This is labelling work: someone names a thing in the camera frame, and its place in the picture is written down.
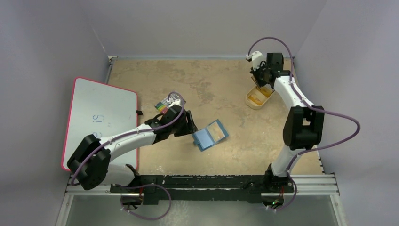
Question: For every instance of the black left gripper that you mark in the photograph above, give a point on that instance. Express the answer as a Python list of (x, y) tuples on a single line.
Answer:
[(188, 125)]

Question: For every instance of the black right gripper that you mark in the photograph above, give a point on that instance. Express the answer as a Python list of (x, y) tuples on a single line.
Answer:
[(260, 76)]

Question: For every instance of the blue card holder wallet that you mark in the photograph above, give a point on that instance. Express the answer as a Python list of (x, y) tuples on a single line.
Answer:
[(210, 136)]

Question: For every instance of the beige oval card tray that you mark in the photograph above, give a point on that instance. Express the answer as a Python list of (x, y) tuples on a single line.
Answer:
[(257, 97)]

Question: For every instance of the gold credit card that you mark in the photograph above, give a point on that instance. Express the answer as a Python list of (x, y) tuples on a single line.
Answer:
[(216, 132)]

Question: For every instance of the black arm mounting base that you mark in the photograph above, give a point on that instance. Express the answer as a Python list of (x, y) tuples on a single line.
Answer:
[(248, 188)]

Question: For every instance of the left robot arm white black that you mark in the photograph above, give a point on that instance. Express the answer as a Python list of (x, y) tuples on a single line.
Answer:
[(91, 162)]

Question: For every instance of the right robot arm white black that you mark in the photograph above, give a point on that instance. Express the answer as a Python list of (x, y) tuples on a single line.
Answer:
[(304, 123)]

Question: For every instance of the pack of coloured markers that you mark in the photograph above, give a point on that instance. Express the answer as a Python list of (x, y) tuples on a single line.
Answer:
[(162, 106)]

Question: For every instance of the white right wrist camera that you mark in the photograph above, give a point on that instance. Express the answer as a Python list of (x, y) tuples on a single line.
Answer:
[(256, 58)]

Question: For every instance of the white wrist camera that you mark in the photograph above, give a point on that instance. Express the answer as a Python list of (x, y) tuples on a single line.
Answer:
[(173, 102), (256, 58)]

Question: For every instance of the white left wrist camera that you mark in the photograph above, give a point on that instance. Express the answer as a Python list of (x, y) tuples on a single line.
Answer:
[(173, 102)]

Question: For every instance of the whiteboard with pink frame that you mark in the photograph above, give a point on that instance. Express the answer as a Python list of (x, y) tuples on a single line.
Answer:
[(99, 109)]

